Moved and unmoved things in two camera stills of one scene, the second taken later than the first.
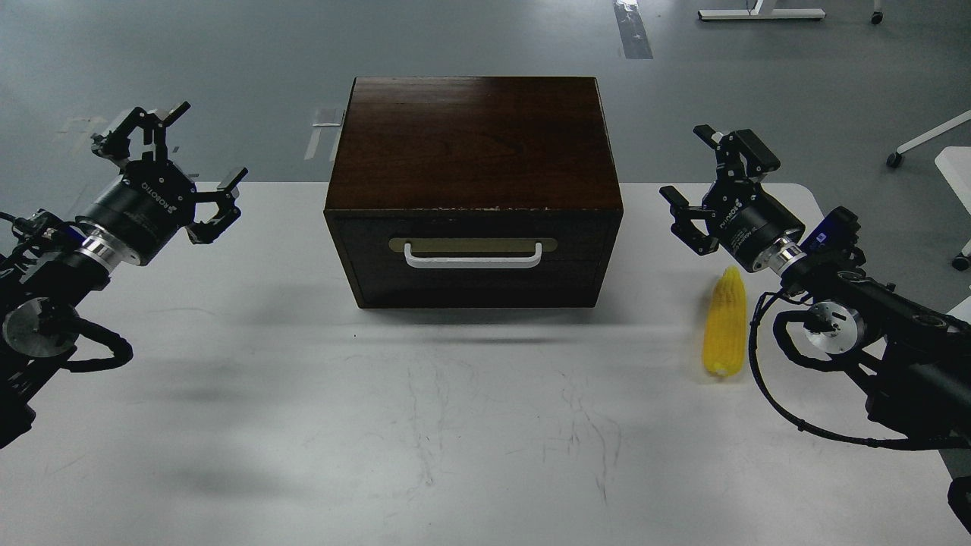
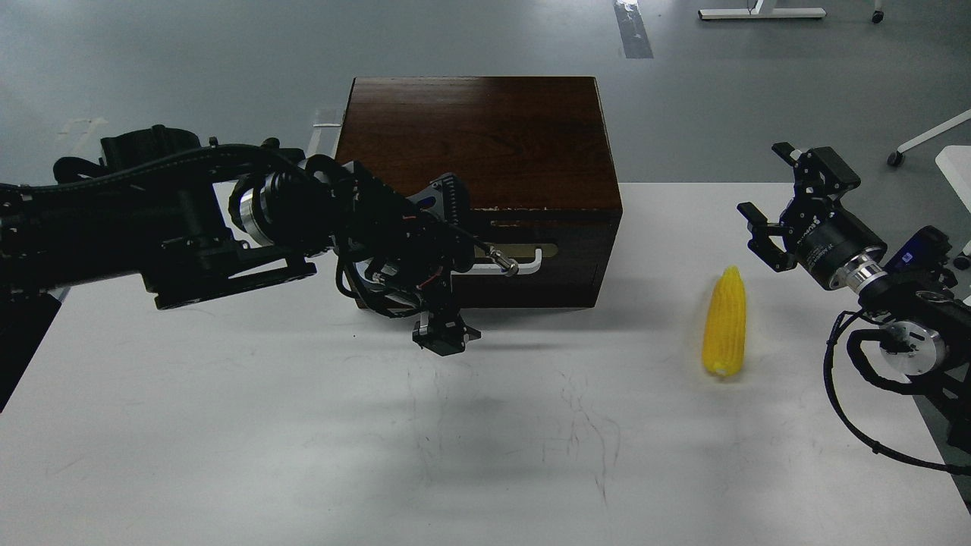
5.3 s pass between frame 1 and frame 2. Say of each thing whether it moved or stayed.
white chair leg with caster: stayed
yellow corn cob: stayed
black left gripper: moved
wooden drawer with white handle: stayed
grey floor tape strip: stayed
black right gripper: moved
